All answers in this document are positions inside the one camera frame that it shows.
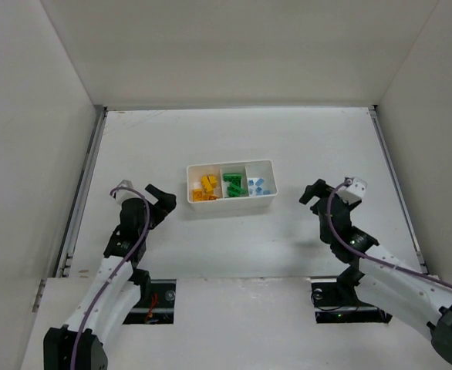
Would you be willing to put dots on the small green lego brick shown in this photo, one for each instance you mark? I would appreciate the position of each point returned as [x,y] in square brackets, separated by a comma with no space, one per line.
[232,177]

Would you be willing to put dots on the green yellow lego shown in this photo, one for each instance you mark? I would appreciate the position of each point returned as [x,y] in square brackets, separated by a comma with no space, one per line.
[209,183]

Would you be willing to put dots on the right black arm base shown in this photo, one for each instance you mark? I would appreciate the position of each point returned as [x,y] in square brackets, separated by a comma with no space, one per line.
[335,301]

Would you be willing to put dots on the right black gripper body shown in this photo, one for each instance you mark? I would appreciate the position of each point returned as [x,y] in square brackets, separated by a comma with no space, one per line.
[319,198]

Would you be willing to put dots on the green long lego brick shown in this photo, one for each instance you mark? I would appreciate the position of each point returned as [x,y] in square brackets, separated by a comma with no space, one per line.
[234,190]

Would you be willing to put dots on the white three-compartment bin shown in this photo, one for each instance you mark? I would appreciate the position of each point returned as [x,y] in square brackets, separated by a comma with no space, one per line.
[253,169]

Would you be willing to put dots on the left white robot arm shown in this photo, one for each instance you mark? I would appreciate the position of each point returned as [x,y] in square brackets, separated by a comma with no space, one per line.
[83,339]

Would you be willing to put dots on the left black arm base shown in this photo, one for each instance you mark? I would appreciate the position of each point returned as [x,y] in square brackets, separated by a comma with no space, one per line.
[157,300]

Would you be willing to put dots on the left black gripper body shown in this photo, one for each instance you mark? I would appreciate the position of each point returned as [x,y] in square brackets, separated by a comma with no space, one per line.
[156,204]

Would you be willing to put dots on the orange flower green lego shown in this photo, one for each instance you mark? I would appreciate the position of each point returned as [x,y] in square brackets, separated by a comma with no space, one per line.
[197,195]

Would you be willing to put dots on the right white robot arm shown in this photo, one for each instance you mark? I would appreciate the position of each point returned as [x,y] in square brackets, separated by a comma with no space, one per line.
[374,276]

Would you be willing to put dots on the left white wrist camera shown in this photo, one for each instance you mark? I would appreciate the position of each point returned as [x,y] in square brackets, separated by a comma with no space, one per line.
[123,192]

